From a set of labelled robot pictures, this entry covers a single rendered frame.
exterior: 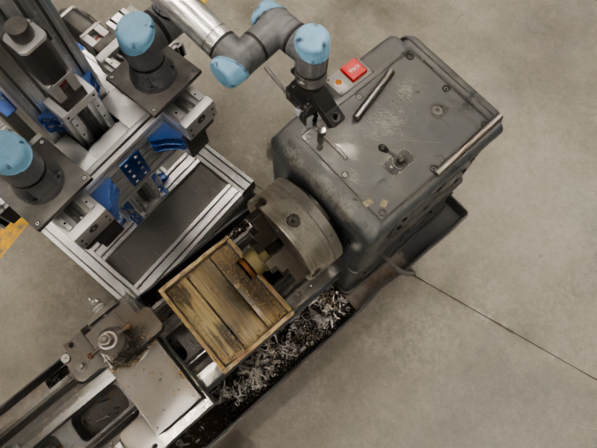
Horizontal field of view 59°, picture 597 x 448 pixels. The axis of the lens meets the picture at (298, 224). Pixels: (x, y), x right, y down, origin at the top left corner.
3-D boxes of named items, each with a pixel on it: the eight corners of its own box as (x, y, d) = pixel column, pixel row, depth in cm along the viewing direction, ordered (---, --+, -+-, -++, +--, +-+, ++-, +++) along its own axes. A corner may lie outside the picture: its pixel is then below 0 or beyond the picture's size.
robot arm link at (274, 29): (236, 20, 114) (273, 50, 111) (272, -12, 116) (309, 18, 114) (239, 43, 121) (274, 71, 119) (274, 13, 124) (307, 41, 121)
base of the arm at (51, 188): (3, 185, 161) (-14, 172, 151) (41, 149, 164) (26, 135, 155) (37, 214, 158) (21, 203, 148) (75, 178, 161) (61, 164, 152)
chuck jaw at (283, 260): (291, 238, 161) (318, 266, 157) (293, 245, 166) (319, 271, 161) (264, 261, 159) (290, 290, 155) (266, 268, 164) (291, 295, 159)
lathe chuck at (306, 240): (267, 200, 184) (269, 170, 153) (327, 268, 179) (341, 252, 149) (247, 216, 182) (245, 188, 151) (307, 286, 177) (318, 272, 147)
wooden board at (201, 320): (228, 237, 187) (226, 234, 183) (295, 314, 179) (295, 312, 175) (160, 292, 181) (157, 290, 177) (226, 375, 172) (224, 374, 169)
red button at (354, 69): (354, 60, 165) (354, 56, 163) (367, 73, 164) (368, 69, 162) (339, 71, 164) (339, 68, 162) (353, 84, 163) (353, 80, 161)
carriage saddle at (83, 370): (133, 293, 180) (128, 291, 175) (218, 402, 170) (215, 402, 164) (59, 353, 174) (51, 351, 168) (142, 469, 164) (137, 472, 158)
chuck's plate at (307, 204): (275, 194, 184) (278, 163, 154) (335, 262, 180) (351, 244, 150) (267, 200, 183) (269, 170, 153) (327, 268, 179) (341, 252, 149)
